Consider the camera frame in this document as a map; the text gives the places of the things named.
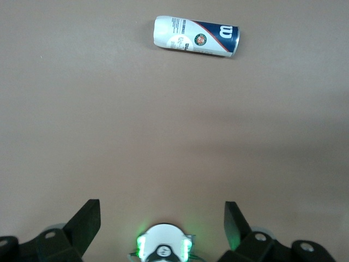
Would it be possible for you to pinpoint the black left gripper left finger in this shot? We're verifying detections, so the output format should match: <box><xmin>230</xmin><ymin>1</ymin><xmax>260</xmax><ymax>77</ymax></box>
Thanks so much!
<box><xmin>0</xmin><ymin>199</ymin><xmax>101</xmax><ymax>262</ymax></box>

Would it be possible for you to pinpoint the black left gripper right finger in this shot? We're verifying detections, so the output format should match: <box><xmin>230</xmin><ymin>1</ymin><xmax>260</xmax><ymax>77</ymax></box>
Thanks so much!
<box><xmin>216</xmin><ymin>201</ymin><xmax>338</xmax><ymax>262</ymax></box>

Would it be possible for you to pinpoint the brown table mat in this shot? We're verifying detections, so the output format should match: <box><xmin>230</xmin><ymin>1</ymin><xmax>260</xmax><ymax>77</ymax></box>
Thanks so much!
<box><xmin>0</xmin><ymin>0</ymin><xmax>349</xmax><ymax>262</ymax></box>

